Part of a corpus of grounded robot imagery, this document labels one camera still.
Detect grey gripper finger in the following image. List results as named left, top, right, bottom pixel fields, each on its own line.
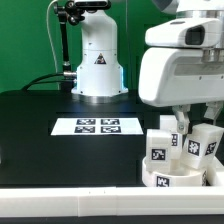
left=172, top=104, right=190, bottom=135
left=204, top=101, right=223, bottom=121

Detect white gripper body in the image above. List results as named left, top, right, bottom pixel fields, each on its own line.
left=138, top=48, right=224, bottom=107

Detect white round stool seat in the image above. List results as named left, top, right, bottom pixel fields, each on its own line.
left=142, top=159, right=207, bottom=187

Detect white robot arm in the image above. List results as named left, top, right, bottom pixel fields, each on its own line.
left=74, top=0, right=224, bottom=134

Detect white marker sheet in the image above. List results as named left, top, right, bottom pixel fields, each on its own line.
left=51, top=118, right=143, bottom=136

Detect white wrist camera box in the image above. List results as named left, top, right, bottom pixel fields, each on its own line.
left=145, top=18, right=222, bottom=48

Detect white L-shaped wall fixture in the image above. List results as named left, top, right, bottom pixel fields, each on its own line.
left=0, top=160, right=224, bottom=218

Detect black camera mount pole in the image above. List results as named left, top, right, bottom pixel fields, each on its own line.
left=54, top=0, right=116, bottom=95

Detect black cables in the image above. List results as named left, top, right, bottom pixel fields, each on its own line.
left=21, top=70, right=78, bottom=91

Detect white cable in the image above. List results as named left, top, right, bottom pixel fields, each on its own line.
left=46, top=0, right=60, bottom=74

